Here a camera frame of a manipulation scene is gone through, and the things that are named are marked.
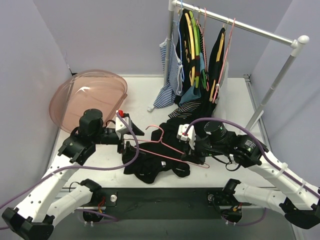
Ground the pink wire hanger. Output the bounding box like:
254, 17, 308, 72
134, 124, 210, 169

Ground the black tank top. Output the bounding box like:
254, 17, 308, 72
123, 142, 191, 184

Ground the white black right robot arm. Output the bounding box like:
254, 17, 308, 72
176, 117, 320, 230

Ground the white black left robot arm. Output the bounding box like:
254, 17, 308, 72
1, 108, 144, 240

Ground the blue white striped top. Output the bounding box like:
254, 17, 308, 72
153, 41, 184, 109

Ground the pink hanger with garment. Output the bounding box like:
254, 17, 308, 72
212, 18, 236, 104

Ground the yellow hanger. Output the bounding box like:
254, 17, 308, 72
208, 27, 226, 102
184, 13, 196, 86

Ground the green hanger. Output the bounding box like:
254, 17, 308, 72
189, 11, 207, 90

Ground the light blue hanger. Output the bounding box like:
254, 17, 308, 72
177, 6, 185, 82

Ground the black multicolour striped garment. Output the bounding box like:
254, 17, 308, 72
168, 99, 202, 119

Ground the pink translucent plastic basin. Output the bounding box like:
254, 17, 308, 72
49, 69, 128, 133

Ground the teal garment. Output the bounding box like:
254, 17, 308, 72
178, 85, 201, 106

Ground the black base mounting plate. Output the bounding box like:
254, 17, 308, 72
98, 197, 237, 220

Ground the black hanging garment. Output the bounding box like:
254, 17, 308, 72
149, 9, 226, 160

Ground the white clothes rack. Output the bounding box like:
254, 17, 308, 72
146, 0, 311, 131

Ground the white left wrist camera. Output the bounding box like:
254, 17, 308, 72
115, 109, 133, 139

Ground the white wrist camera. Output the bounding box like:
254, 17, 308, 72
176, 124, 196, 156
115, 109, 133, 139

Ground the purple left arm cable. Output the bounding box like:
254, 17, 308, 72
0, 111, 140, 230

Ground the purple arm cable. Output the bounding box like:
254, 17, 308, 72
183, 117, 320, 227
0, 111, 140, 230

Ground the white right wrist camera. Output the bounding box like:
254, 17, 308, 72
176, 124, 196, 156

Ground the aluminium frame rail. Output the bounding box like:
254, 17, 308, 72
49, 187, 288, 210

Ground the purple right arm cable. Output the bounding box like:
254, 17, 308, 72
183, 117, 320, 227

